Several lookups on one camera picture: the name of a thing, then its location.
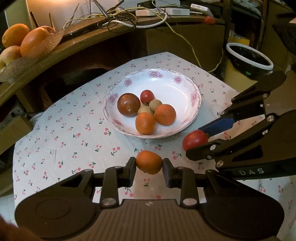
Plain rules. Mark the black bin with white rim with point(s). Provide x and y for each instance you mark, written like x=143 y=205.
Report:
x=249 y=61

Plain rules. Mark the large orange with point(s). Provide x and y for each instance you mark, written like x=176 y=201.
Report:
x=15 y=34
x=34 y=42

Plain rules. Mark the green-brown kiwi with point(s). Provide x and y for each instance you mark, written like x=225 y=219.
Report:
x=143 y=110
x=155 y=104

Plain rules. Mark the white power strip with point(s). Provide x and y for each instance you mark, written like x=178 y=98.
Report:
x=200 y=8

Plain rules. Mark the large dark red tomato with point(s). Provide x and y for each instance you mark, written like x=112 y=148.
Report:
x=128 y=104

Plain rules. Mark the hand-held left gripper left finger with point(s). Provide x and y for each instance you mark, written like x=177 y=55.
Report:
x=131 y=172

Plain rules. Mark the white adapter box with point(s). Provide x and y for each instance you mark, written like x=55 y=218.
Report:
x=161 y=12

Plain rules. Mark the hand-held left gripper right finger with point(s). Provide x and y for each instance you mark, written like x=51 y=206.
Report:
x=167 y=173

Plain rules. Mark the small red-orange object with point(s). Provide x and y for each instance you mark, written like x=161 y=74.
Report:
x=209 y=20

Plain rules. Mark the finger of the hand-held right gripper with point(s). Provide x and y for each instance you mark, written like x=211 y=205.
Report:
x=242 y=143
x=219 y=125

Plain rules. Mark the small orange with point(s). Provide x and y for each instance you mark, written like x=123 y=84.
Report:
x=165 y=114
x=149 y=162
x=145 y=123

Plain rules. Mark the small red tomato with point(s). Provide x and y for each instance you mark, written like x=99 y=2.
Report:
x=194 y=140
x=147 y=96

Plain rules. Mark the glass fruit bowl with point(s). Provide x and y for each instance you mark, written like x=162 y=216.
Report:
x=34 y=60

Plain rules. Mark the yellow-red apple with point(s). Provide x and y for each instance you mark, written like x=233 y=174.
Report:
x=9 y=55

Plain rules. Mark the cherry print tablecloth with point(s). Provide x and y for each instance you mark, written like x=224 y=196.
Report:
x=69 y=129

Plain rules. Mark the white floral plate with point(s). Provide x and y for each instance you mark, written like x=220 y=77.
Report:
x=175 y=90

